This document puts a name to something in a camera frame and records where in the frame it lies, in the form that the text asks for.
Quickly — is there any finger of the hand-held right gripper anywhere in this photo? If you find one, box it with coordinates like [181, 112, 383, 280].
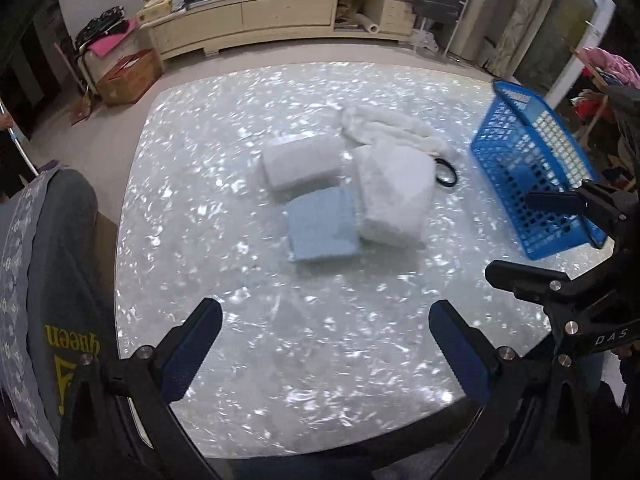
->
[525, 180, 632, 249]
[485, 258, 609, 342]

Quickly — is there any grey printed chair cover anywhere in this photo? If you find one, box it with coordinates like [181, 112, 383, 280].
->
[0, 167, 121, 476]

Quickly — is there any pile of pink clothes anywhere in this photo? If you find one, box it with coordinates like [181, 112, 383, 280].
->
[575, 46, 640, 92]

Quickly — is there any small white towel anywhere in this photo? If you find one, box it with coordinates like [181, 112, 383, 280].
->
[261, 131, 345, 195]

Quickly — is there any white metal rack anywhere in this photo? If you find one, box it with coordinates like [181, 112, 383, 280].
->
[414, 0, 482, 57]

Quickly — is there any brown cardboard box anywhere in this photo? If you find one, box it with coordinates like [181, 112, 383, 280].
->
[94, 49, 165, 107]

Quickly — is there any cream tv cabinet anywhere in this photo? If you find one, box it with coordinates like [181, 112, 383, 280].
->
[142, 0, 417, 60]

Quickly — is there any black hair tie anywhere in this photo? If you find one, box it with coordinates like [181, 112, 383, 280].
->
[433, 158, 459, 189]

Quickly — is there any white paper roll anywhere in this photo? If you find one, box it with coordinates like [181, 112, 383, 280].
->
[354, 12, 382, 36]

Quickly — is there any patterned curtain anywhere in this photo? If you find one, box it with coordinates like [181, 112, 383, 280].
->
[481, 0, 552, 75]

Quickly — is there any pink cloth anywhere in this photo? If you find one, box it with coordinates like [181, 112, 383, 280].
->
[85, 19, 139, 59]

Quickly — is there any metal pole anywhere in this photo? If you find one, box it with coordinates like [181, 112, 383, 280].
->
[0, 99, 40, 177]

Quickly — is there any white fluffy scarf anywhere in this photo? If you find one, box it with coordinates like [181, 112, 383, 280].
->
[340, 105, 458, 161]

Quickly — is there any light blue towel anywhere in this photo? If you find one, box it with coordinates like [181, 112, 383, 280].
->
[284, 186, 362, 263]

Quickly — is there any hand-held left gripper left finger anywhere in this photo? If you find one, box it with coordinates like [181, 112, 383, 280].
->
[60, 297, 224, 480]

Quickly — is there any white plastic bag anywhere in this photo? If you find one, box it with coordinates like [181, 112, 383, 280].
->
[410, 29, 442, 55]

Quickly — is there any large white towel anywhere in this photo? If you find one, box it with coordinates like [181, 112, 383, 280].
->
[352, 139, 435, 250]

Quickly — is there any blue plastic basket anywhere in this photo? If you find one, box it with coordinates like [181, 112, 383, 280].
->
[470, 79, 608, 262]

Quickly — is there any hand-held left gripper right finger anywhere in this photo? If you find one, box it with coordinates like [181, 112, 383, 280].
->
[428, 300, 592, 480]

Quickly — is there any black patterned bag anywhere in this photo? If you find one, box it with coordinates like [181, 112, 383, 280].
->
[74, 5, 126, 47]

